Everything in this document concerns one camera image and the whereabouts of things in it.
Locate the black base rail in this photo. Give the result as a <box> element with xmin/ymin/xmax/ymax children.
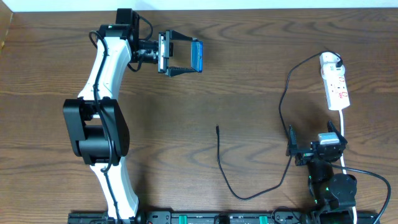
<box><xmin>67</xmin><ymin>210</ymin><xmax>377</xmax><ymax>224</ymax></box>

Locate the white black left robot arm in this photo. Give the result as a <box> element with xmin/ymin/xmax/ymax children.
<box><xmin>63</xmin><ymin>8</ymin><xmax>203</xmax><ymax>223</ymax></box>

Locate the white power strip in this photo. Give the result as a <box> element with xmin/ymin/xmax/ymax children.
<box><xmin>320</xmin><ymin>52</ymin><xmax>350</xmax><ymax>111</ymax></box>

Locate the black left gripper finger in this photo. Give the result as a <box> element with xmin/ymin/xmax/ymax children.
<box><xmin>169</xmin><ymin>30</ymin><xmax>198</xmax><ymax>42</ymax></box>
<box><xmin>165</xmin><ymin>67</ymin><xmax>197</xmax><ymax>77</ymax></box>

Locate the white power strip cord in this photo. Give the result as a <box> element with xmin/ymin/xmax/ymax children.
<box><xmin>338</xmin><ymin>108</ymin><xmax>358</xmax><ymax>224</ymax></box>

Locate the black USB charging cable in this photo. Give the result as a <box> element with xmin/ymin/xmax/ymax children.
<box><xmin>215</xmin><ymin>51</ymin><xmax>344</xmax><ymax>201</ymax></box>

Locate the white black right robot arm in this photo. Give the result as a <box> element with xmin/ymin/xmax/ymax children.
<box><xmin>286</xmin><ymin>121</ymin><xmax>357</xmax><ymax>223</ymax></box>

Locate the blue Galaxy smartphone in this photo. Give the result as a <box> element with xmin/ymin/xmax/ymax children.
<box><xmin>190</xmin><ymin>41</ymin><xmax>203</xmax><ymax>73</ymax></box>

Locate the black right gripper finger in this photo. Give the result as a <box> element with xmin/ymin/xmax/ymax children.
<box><xmin>327</xmin><ymin>120</ymin><xmax>344</xmax><ymax>139</ymax></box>
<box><xmin>286</xmin><ymin>125</ymin><xmax>299</xmax><ymax>156</ymax></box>

